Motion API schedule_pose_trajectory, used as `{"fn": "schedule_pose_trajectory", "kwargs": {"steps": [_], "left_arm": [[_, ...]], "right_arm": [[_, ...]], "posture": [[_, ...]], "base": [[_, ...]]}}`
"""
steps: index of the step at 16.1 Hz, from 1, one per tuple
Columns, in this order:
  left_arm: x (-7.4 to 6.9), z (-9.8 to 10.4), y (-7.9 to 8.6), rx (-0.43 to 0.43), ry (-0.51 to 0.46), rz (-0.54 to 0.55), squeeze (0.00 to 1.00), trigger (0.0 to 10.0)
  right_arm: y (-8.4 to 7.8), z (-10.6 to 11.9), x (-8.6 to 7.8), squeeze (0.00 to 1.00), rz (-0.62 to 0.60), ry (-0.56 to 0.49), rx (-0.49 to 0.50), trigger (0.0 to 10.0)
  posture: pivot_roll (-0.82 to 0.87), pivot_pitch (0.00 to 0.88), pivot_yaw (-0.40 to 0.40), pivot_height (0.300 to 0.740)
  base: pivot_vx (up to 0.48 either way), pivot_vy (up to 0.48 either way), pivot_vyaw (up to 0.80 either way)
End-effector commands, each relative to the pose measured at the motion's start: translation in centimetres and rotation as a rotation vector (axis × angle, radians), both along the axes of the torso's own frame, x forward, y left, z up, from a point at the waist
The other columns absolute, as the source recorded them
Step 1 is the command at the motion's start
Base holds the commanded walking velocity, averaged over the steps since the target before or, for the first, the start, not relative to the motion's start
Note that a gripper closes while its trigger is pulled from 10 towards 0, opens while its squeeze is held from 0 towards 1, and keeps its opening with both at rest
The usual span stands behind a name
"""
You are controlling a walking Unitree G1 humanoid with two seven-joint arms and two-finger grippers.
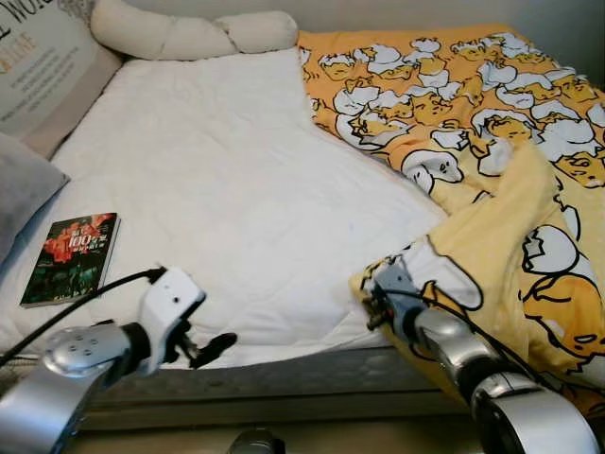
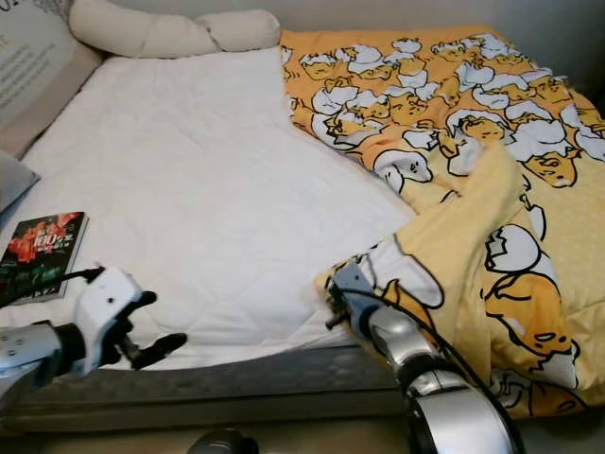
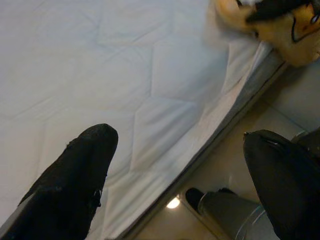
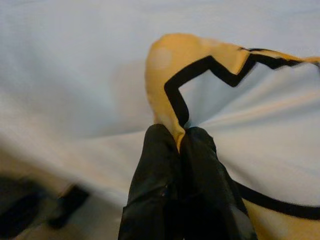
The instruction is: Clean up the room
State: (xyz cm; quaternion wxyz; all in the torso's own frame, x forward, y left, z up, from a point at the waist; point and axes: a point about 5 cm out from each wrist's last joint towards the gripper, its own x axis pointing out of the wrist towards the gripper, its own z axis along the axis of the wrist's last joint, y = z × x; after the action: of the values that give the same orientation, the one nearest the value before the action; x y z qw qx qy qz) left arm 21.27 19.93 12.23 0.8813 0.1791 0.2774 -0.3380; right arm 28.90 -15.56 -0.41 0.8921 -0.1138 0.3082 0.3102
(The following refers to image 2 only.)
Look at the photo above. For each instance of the grey plush pillow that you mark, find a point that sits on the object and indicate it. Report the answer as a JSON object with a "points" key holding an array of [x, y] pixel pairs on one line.
{"points": [[14, 184]]}

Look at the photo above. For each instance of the yellow cartoon print blanket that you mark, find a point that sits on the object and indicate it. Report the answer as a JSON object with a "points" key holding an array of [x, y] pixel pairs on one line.
{"points": [[435, 85]]}

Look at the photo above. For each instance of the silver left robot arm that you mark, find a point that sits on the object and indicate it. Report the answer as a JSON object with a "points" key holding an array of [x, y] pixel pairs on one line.
{"points": [[28, 369]]}

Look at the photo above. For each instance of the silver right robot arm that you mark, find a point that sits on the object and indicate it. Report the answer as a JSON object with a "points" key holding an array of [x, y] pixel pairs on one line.
{"points": [[454, 416]]}

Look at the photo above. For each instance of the grey quilted mattress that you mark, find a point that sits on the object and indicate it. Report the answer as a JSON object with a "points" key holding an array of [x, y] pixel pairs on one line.
{"points": [[246, 369]]}

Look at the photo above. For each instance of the dark red cover book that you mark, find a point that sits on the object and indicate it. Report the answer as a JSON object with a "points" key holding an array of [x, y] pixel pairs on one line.
{"points": [[43, 255]]}

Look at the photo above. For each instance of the dark robot foot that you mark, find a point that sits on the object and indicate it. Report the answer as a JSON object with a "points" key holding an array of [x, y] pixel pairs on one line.
{"points": [[220, 443]]}

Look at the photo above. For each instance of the white quilted mattress pad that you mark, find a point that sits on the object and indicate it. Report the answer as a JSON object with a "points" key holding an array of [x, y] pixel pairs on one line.
{"points": [[208, 189]]}

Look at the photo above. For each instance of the white ornament print headboard cushion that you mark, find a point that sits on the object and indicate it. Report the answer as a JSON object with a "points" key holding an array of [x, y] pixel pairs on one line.
{"points": [[38, 66]]}

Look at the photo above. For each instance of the beige bolster pillow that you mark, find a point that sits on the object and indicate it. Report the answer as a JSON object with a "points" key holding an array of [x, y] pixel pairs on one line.
{"points": [[151, 33]]}

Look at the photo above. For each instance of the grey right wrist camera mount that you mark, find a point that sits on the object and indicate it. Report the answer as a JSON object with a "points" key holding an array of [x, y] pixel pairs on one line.
{"points": [[354, 288]]}

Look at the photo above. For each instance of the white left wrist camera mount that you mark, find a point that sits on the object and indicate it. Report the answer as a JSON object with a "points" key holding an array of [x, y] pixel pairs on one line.
{"points": [[104, 303]]}

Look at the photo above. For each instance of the grey bed frame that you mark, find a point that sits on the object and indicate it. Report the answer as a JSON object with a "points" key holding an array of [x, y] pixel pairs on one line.
{"points": [[246, 409]]}

